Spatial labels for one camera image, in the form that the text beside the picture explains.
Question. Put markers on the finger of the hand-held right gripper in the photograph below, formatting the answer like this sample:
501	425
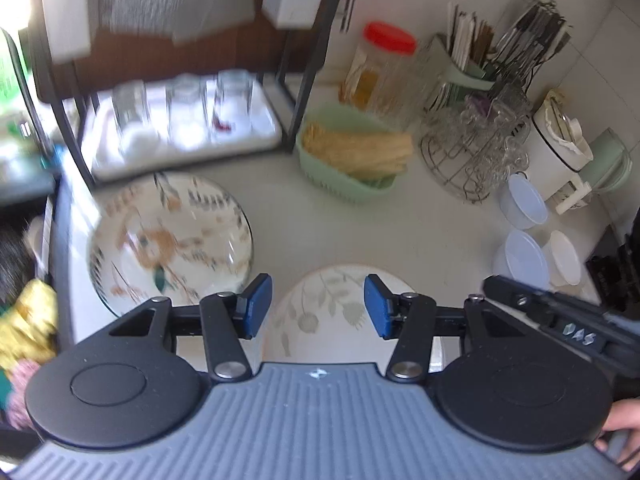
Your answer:
517	300

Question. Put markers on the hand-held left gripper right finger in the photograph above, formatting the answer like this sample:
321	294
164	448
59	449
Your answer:
377	310

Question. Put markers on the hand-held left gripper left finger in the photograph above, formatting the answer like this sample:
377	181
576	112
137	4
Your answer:
260	305

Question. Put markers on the upturned floral ceramic bowl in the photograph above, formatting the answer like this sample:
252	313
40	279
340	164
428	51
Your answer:
327	310

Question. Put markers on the large floral plate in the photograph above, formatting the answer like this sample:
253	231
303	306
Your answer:
170	240

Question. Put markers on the person's right hand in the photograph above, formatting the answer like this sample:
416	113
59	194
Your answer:
624	417

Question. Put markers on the black induction stove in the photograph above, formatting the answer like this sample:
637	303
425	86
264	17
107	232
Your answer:
616	270

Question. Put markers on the green plastic basket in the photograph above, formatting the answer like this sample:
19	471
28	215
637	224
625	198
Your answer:
325	186

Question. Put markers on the white electric cooker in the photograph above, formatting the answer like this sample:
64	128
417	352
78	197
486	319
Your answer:
545	160

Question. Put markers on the bundle of bamboo sticks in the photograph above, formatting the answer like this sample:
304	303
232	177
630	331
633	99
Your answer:
360	152

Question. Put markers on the pale green kettle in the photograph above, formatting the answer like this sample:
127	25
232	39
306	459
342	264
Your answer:
611	165

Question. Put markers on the white drip tray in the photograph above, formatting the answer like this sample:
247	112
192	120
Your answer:
200	147

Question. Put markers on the cluster of glass cups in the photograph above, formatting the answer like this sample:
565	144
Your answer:
492	130

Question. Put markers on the black metal shelf rack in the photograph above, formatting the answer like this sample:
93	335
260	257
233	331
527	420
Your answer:
296	110

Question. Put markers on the clear drinking glass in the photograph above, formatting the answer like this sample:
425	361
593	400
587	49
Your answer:
234	100
131	112
187	107

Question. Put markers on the ribbed tall glass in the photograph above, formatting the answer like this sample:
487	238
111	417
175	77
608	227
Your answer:
420	87

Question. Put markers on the green utensil holder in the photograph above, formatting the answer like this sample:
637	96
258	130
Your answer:
467	79

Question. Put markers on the yellow cloth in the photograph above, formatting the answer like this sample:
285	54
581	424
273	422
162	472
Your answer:
30	320

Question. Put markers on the red lid glass jar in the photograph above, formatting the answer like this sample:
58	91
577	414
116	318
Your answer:
380	72

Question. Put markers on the pink cloth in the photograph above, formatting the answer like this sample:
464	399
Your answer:
20	392

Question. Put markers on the bunch of metal cutlery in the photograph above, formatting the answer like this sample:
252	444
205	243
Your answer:
532	35

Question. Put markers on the bunch of chopsticks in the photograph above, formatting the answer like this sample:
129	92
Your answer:
467	35

